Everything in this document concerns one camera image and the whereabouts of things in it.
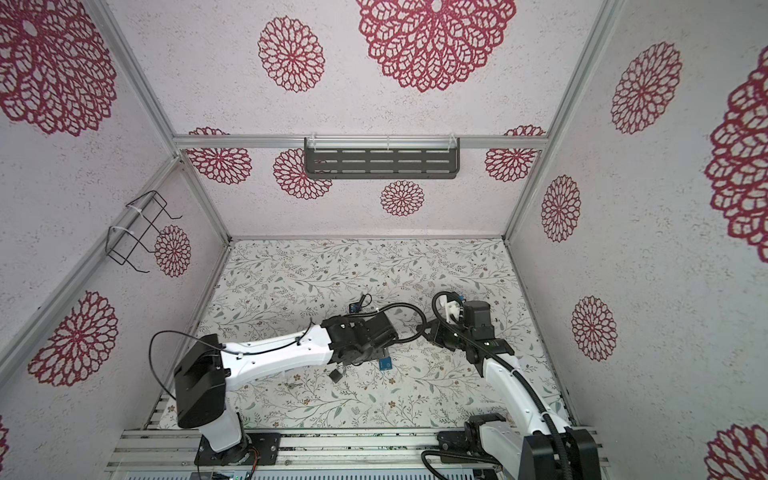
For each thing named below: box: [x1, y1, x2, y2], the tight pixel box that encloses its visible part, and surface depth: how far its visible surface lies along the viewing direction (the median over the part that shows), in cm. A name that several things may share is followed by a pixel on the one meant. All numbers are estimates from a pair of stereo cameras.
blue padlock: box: [379, 356, 393, 371], surface depth 89 cm
